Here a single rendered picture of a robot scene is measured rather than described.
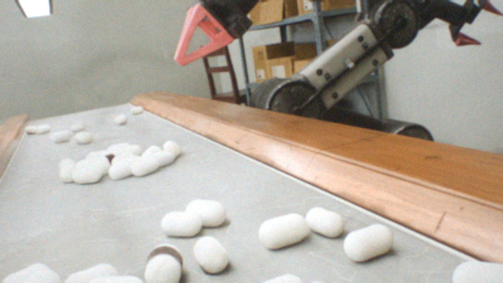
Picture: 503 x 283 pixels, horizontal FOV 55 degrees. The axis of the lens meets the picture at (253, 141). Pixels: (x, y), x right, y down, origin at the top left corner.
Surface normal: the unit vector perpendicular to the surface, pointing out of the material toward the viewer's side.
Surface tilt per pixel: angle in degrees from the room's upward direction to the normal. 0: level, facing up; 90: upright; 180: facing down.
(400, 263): 0
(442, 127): 89
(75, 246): 0
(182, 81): 90
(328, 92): 90
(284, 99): 89
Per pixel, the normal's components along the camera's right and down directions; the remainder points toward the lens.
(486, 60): -0.88, 0.22
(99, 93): 0.44, 0.11
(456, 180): -0.15, -0.97
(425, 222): -0.75, -0.54
